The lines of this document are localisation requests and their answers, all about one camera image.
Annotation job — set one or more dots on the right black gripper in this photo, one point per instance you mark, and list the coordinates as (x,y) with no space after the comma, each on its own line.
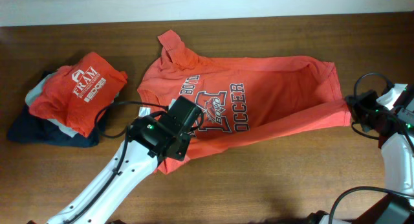
(358,102)

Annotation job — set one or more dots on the orange soccer t-shirt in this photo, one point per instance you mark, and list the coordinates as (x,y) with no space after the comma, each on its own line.
(245,100)

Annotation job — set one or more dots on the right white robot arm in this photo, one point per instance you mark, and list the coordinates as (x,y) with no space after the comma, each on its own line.
(391,116)

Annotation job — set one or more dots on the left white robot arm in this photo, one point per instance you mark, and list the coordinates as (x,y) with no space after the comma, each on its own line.
(148,142)

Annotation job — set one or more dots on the folded orange FRAM shirt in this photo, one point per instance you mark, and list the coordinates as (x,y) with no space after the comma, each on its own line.
(93,60)

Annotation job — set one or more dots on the folded grey shirt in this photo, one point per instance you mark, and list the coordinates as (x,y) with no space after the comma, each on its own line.
(72,99)

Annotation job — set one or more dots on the folded navy shirt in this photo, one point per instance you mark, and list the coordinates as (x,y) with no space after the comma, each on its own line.
(30,129)

